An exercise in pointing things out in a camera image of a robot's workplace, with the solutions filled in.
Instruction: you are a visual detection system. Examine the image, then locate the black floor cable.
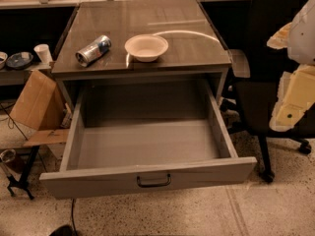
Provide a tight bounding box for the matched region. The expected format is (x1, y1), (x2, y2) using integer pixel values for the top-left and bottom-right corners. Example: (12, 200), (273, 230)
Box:
(70, 198), (79, 236)

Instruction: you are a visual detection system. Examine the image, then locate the white paper bowl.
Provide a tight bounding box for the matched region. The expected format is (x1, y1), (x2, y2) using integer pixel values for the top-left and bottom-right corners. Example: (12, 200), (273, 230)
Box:
(125, 34), (168, 62)

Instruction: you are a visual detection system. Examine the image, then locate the silver blue redbull can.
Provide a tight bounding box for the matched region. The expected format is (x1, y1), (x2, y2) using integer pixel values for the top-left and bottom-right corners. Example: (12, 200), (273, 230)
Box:
(75, 35), (111, 67)

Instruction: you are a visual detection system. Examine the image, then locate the black office chair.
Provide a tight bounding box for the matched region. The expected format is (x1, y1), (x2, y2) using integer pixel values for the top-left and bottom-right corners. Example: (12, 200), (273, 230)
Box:
(221, 0), (315, 183)

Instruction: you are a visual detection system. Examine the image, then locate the white paper cup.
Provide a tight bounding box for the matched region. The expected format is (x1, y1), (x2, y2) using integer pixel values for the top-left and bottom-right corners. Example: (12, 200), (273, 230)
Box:
(33, 44), (52, 64)

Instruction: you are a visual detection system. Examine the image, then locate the black drawer handle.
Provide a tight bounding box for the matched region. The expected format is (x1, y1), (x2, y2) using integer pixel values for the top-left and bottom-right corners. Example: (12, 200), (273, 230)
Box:
(136, 174), (171, 189)

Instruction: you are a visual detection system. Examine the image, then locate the grey cabinet with wooden top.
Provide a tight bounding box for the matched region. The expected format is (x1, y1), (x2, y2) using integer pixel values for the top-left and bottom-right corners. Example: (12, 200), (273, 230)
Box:
(52, 0), (230, 105)

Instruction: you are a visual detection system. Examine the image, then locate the brown cardboard box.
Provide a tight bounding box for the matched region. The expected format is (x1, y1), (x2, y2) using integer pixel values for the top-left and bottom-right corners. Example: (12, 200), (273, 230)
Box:
(10, 70), (69, 147)

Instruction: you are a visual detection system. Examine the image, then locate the black metal stand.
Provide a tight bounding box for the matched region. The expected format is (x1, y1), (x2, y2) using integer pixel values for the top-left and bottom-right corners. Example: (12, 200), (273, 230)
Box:
(0, 146), (39, 200)

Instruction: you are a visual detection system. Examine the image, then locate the white bowl at left edge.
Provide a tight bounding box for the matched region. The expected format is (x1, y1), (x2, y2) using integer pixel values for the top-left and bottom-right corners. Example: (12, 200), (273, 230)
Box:
(0, 51), (8, 70)

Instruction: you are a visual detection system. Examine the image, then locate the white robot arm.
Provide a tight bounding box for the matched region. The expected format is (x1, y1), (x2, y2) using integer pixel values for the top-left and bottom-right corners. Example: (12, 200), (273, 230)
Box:
(267, 0), (315, 132)

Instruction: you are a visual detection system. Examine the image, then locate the grey open top drawer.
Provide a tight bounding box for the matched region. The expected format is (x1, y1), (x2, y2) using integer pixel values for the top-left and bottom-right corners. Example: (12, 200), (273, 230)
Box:
(40, 79), (256, 199)

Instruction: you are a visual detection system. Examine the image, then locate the dark blue bowl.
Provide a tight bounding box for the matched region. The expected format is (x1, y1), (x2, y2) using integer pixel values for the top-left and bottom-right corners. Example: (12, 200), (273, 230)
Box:
(6, 52), (33, 70)

